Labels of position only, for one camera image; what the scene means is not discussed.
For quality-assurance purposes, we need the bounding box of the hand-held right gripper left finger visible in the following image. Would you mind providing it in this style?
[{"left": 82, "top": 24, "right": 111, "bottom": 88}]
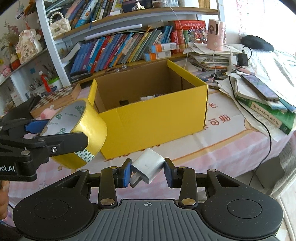
[{"left": 58, "top": 159, "right": 133, "bottom": 208}]

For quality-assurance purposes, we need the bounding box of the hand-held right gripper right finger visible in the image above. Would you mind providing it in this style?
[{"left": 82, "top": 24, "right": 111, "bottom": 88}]
[{"left": 164, "top": 158, "right": 241, "bottom": 207}]

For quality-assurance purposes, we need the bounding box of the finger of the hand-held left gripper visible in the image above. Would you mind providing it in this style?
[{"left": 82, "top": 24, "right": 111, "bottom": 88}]
[
  {"left": 0, "top": 118, "right": 50, "bottom": 138},
  {"left": 0, "top": 132, "right": 89, "bottom": 164}
]

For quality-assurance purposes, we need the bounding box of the pink plush pig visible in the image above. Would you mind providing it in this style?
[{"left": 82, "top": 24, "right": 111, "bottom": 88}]
[{"left": 40, "top": 105, "right": 57, "bottom": 120}]

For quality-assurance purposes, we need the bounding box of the white charger plug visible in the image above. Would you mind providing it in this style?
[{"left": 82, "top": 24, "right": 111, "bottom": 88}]
[{"left": 129, "top": 148, "right": 165, "bottom": 188}]

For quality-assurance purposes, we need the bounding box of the yellow tape roll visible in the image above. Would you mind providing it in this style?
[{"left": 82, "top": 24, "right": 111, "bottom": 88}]
[{"left": 40, "top": 98, "right": 108, "bottom": 169}]

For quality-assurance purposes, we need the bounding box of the yellow cardboard box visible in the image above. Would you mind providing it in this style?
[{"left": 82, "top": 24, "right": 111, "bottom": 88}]
[{"left": 88, "top": 59, "right": 208, "bottom": 160}]

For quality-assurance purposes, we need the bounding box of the person's left hand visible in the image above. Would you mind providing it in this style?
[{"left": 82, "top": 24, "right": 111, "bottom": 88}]
[{"left": 0, "top": 181, "right": 10, "bottom": 219}]

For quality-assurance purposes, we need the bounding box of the pen holder with pens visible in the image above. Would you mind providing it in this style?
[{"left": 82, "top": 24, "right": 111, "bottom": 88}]
[{"left": 29, "top": 77, "right": 47, "bottom": 96}]

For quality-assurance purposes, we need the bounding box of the wooden chessboard box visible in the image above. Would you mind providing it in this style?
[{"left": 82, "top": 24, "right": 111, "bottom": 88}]
[{"left": 30, "top": 83, "right": 82, "bottom": 117}]

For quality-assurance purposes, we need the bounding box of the red tassel ornament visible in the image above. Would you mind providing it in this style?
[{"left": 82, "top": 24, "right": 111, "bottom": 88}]
[{"left": 39, "top": 72, "right": 51, "bottom": 93}]

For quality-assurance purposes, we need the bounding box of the green-lidded white jar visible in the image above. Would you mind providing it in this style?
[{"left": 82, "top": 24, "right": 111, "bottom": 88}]
[{"left": 50, "top": 77, "right": 63, "bottom": 92}]

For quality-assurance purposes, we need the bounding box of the black flat case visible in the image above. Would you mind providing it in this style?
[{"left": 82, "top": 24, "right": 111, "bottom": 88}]
[{"left": 69, "top": 72, "right": 93, "bottom": 82}]

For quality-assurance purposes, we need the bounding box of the red round doll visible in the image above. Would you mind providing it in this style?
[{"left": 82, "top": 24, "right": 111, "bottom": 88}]
[{"left": 9, "top": 53, "right": 21, "bottom": 71}]

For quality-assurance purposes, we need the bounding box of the white bookshelf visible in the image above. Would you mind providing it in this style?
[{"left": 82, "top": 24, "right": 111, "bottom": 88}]
[{"left": 0, "top": 0, "right": 226, "bottom": 98}]

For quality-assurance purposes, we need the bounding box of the dried flower bunch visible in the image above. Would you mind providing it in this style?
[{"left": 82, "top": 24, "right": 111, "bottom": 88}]
[{"left": 0, "top": 22, "right": 19, "bottom": 50}]

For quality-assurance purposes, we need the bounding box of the row of blue-spined books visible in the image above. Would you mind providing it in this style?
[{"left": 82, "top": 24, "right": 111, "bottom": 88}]
[{"left": 69, "top": 25, "right": 185, "bottom": 75}]

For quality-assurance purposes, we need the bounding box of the white quilted handbag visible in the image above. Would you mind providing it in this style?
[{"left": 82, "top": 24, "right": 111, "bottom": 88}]
[{"left": 48, "top": 11, "right": 72, "bottom": 39}]

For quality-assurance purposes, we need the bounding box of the orange white small box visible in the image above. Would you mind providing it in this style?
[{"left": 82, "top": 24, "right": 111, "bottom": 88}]
[
  {"left": 149, "top": 43, "right": 177, "bottom": 53},
  {"left": 144, "top": 51, "right": 171, "bottom": 61}
]

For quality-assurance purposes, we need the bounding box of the green thick book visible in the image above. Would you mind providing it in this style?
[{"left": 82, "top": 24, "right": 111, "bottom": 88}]
[{"left": 236, "top": 93, "right": 296, "bottom": 135}]

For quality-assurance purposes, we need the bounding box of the row of mixed books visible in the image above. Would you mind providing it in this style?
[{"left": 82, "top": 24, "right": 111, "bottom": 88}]
[{"left": 45, "top": 0, "right": 123, "bottom": 28}]

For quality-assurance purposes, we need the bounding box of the pile of papers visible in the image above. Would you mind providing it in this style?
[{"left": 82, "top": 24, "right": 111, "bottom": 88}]
[{"left": 185, "top": 43, "right": 238, "bottom": 77}]

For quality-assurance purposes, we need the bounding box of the smartphone with dark case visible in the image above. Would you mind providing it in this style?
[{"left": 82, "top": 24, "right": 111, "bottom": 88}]
[{"left": 240, "top": 74, "right": 280, "bottom": 101}]

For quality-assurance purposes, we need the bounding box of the black power adapter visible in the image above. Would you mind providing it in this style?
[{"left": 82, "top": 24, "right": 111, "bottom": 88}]
[{"left": 237, "top": 54, "right": 249, "bottom": 67}]

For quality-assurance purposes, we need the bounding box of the pink cylindrical device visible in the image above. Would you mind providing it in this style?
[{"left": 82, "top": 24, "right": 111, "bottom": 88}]
[{"left": 206, "top": 19, "right": 226, "bottom": 50}]

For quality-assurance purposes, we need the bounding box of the red thick book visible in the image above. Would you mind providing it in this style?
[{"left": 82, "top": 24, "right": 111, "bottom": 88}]
[{"left": 169, "top": 20, "right": 206, "bottom": 30}]

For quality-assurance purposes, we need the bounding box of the phone showing video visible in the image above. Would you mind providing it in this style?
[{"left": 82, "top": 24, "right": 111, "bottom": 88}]
[{"left": 122, "top": 0, "right": 153, "bottom": 13}]

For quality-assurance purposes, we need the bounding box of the black fabric object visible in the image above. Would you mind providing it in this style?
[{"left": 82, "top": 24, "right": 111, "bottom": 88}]
[{"left": 240, "top": 35, "right": 274, "bottom": 52}]

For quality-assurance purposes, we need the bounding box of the black cable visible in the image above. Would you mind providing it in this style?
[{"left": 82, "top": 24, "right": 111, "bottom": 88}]
[{"left": 228, "top": 46, "right": 273, "bottom": 186}]

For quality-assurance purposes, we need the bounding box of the white charging cable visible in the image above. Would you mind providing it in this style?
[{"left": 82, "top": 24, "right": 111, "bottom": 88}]
[{"left": 162, "top": 0, "right": 188, "bottom": 69}]

